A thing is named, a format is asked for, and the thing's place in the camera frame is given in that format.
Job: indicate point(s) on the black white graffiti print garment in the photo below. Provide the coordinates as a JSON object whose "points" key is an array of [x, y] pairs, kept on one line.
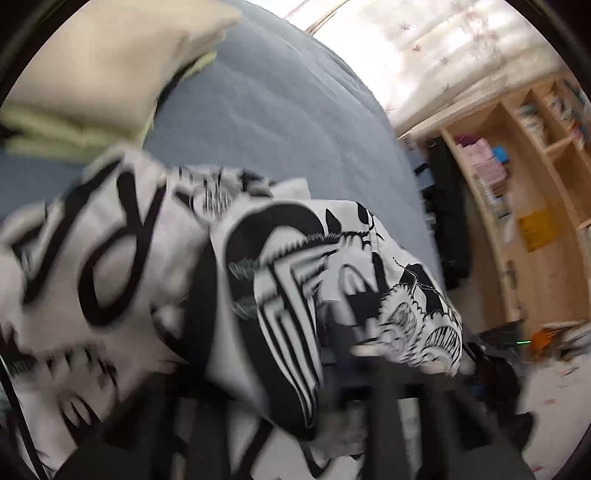
{"points": [[204, 323]]}

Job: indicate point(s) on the blue-grey bed sheet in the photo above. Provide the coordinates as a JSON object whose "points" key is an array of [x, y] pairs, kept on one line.
{"points": [[280, 104]]}

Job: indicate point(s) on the black bag by bed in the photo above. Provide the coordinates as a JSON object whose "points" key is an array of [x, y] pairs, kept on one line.
{"points": [[441, 183]]}

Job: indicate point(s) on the pink storage boxes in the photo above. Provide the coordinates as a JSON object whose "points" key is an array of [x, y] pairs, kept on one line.
{"points": [[478, 154]]}

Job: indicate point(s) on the wooden shelf unit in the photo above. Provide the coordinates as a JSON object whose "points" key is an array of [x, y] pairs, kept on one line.
{"points": [[529, 258]]}

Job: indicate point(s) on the cream folded garment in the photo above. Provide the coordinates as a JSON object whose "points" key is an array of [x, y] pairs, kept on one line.
{"points": [[108, 64]]}

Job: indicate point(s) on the light green folded garment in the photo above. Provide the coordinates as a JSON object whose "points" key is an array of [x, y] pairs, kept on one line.
{"points": [[27, 132]]}

